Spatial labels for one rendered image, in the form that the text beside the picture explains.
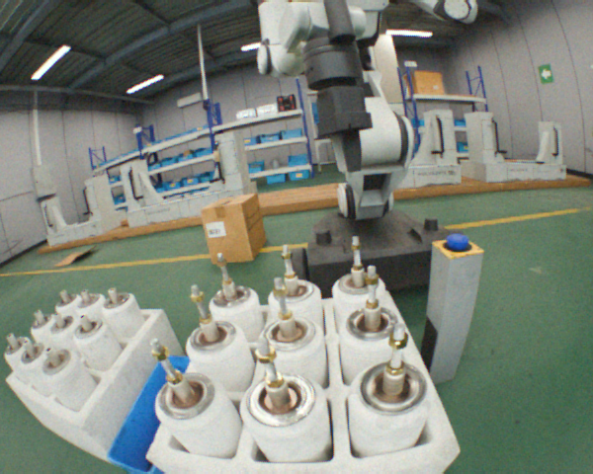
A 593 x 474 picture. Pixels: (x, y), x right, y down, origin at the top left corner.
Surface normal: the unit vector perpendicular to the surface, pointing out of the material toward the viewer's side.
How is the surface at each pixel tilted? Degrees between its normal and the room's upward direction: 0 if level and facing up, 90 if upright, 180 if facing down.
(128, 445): 88
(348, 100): 90
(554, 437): 0
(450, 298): 90
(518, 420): 0
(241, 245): 90
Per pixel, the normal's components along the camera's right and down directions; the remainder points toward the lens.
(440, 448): -0.15, -0.94
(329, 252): -0.16, -0.43
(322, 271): -0.07, 0.32
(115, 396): 0.99, -0.14
